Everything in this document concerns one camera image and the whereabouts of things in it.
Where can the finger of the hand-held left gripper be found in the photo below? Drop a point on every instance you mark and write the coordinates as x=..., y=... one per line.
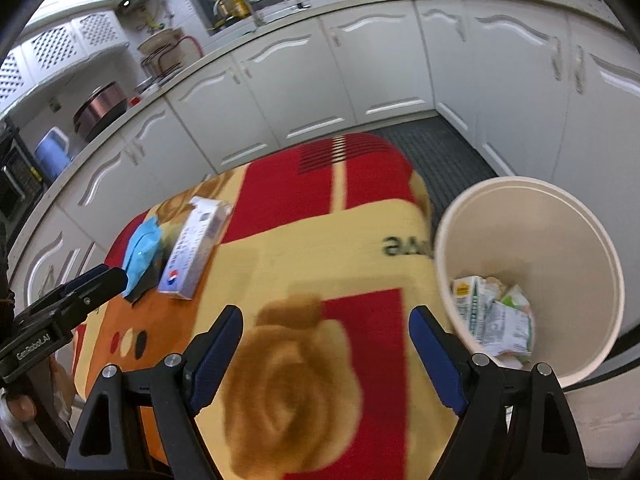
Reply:
x=107, y=285
x=85, y=276

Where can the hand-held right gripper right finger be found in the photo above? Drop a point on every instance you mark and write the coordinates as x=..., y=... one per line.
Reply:
x=435, y=355

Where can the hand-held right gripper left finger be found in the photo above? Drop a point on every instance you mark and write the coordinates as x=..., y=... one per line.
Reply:
x=220, y=350

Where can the blue face mask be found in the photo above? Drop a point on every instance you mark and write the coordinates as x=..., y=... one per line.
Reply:
x=142, y=255

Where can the white medicine box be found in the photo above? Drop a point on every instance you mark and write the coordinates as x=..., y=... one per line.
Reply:
x=192, y=250

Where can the beige plastic bin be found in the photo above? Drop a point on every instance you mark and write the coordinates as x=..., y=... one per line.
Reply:
x=525, y=230

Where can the white green carton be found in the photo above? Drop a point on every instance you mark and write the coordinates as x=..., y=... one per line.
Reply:
x=467, y=305

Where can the crumpled printed packet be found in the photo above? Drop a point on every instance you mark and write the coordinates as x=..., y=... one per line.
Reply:
x=505, y=330

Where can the black microwave oven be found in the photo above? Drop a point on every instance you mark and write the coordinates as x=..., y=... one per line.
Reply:
x=17, y=180

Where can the red yellow printed blanket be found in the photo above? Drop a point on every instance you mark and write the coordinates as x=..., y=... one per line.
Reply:
x=310, y=260

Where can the light blue kettle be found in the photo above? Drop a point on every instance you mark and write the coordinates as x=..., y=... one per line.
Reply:
x=52, y=152

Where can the copper coloured cooking pot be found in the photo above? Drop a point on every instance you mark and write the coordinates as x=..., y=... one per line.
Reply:
x=100, y=110

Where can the black ribbed floor mat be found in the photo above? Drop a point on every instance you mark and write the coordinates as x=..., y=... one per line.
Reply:
x=440, y=155

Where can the white lattice range hood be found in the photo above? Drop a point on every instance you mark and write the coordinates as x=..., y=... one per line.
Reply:
x=55, y=55

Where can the beige clay pot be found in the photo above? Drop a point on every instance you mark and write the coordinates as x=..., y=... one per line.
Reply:
x=165, y=47

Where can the white kitchen base cabinets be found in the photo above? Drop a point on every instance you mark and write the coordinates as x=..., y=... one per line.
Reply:
x=380, y=60

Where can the yellow oil bottle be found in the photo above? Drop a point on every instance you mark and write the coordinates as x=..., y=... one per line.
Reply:
x=235, y=10

